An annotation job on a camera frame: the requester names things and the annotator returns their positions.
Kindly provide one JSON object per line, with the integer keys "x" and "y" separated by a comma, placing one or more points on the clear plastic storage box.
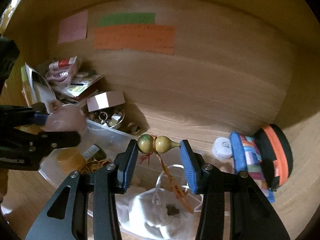
{"x": 180, "y": 220}
{"x": 112, "y": 136}

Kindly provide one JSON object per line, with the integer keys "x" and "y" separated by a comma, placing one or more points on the dark cloth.
{"x": 8, "y": 57}

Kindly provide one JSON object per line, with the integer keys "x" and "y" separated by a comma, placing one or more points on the blue patchwork pouch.
{"x": 241, "y": 155}

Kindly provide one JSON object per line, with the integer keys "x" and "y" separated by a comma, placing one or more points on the amber jar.
{"x": 70, "y": 162}

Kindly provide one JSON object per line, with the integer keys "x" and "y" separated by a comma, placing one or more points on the wooden desktop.
{"x": 190, "y": 130}

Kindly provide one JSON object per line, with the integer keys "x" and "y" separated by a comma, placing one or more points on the pale pink cylinder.
{"x": 66, "y": 118}

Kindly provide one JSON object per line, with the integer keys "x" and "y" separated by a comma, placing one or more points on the pile of papers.
{"x": 82, "y": 85}

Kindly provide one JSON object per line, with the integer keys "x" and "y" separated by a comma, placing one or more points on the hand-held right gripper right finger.
{"x": 190, "y": 170}

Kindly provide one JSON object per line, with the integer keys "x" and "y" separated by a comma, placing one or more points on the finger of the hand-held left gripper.
{"x": 60, "y": 140}
{"x": 40, "y": 118}

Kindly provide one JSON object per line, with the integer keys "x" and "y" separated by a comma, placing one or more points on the red white packet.
{"x": 62, "y": 62}

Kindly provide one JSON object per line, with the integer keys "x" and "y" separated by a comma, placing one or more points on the yellow rubber bands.
{"x": 96, "y": 165}

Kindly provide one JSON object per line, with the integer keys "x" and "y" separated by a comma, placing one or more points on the green sticky note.
{"x": 126, "y": 19}

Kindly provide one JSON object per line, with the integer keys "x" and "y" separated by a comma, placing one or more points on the orange sticky note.
{"x": 135, "y": 38}

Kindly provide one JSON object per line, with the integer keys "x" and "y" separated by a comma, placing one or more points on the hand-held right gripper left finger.
{"x": 130, "y": 170}

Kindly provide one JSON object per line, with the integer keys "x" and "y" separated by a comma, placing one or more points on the gourd pendant with tassel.
{"x": 146, "y": 143}

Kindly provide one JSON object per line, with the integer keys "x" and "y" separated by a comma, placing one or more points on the dark bottle with label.
{"x": 95, "y": 152}

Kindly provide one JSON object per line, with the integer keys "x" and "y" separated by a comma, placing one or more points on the metal bowl of beads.
{"x": 107, "y": 120}

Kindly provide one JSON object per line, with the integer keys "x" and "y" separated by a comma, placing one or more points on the black orange zipper case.
{"x": 275, "y": 152}

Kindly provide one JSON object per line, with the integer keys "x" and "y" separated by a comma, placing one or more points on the small pink white carton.
{"x": 105, "y": 100}

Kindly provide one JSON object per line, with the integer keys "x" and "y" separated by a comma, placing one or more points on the pink sticky note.
{"x": 73, "y": 27}

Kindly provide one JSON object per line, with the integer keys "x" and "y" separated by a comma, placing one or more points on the small white round container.
{"x": 222, "y": 148}

